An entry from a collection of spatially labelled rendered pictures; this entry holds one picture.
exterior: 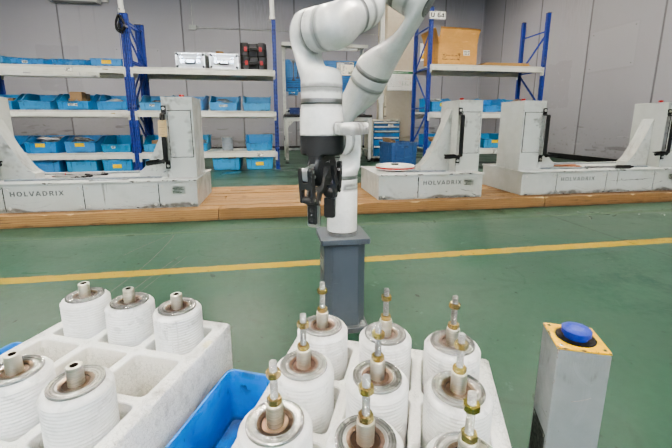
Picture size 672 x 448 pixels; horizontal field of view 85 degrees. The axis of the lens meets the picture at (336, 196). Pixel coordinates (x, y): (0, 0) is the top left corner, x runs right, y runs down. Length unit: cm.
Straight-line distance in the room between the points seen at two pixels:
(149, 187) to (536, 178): 280
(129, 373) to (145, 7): 896
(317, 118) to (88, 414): 55
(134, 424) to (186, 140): 211
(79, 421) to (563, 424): 70
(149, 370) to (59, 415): 23
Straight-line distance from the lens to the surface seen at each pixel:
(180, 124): 265
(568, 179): 342
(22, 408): 79
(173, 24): 934
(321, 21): 61
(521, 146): 320
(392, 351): 69
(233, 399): 92
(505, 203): 303
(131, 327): 92
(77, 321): 100
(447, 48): 586
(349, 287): 114
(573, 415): 72
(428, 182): 279
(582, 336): 67
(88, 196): 282
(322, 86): 61
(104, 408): 71
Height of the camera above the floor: 63
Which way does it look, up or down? 11 degrees down
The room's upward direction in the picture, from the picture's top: straight up
